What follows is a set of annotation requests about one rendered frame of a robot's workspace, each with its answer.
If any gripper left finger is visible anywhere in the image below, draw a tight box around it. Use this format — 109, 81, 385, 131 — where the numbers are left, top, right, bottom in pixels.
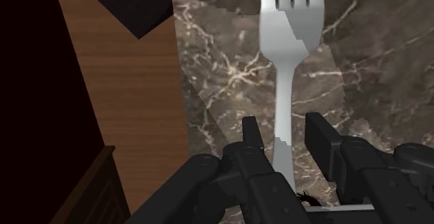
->
124, 115, 312, 224

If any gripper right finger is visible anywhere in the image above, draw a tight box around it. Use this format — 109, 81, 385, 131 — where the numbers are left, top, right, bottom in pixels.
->
304, 111, 434, 224

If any silver metal fork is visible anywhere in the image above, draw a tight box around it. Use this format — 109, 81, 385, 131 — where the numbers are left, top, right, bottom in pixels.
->
259, 0, 326, 192

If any dark wooden cabinet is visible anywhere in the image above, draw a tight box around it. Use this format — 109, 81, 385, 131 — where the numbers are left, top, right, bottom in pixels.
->
49, 145, 131, 224

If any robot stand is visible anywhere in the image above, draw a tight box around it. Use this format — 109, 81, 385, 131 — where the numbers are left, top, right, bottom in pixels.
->
75, 0, 175, 40

